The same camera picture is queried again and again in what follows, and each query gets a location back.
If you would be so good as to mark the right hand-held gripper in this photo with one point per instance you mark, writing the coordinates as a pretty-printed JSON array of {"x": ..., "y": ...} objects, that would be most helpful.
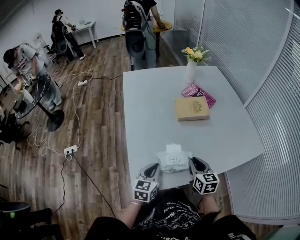
[{"x": 206, "y": 184}]

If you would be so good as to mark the person's right forearm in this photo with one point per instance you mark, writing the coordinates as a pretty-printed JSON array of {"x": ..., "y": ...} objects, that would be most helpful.
[{"x": 209, "y": 204}]

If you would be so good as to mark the white desk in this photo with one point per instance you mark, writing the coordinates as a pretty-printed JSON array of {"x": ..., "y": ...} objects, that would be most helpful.
[{"x": 84, "y": 25}]

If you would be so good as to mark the white rectangular block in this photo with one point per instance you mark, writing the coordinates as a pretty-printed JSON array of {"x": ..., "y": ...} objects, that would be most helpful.
[{"x": 173, "y": 148}]

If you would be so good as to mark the black office chair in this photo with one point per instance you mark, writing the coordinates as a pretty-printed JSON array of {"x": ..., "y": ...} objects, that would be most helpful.
[
  {"x": 11, "y": 129},
  {"x": 59, "y": 45}
]

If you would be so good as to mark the white wet wipe pack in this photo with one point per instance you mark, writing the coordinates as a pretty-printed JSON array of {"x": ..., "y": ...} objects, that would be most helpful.
[{"x": 174, "y": 165}]

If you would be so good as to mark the white water dispenser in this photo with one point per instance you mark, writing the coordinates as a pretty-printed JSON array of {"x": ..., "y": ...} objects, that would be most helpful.
[{"x": 39, "y": 41}]

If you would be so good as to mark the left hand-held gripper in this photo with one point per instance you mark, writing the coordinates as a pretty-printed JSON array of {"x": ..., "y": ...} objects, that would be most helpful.
[{"x": 144, "y": 191}]

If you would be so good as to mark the grey table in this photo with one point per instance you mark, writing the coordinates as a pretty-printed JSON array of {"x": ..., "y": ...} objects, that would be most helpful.
[{"x": 150, "y": 112}]

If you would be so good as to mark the person's black printed shirt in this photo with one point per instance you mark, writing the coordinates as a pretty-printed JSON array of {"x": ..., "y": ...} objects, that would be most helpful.
[{"x": 168, "y": 218}]

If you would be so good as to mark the white vase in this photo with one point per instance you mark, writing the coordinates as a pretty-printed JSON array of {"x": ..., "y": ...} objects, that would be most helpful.
[{"x": 190, "y": 72}]

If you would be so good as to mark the tan book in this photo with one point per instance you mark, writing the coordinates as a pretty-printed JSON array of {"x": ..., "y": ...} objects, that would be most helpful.
[{"x": 191, "y": 110}]

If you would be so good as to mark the person's left forearm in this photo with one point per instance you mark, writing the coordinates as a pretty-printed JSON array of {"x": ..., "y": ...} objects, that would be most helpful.
[{"x": 130, "y": 214}]

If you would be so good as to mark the pink book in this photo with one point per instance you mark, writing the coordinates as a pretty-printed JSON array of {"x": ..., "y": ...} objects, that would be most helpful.
[{"x": 209, "y": 98}]

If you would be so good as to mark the white power strip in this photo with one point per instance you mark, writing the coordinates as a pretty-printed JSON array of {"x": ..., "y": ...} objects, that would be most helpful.
[
  {"x": 82, "y": 83},
  {"x": 71, "y": 150}
]

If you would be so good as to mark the round black table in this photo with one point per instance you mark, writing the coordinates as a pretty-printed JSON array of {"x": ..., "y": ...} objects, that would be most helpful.
[{"x": 38, "y": 91}]

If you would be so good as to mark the round wooden table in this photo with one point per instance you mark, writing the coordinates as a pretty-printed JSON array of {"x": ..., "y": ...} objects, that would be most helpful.
[{"x": 165, "y": 25}]

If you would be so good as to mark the yellow flower bouquet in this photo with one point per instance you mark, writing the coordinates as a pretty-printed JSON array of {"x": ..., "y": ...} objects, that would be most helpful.
[{"x": 195, "y": 54}]

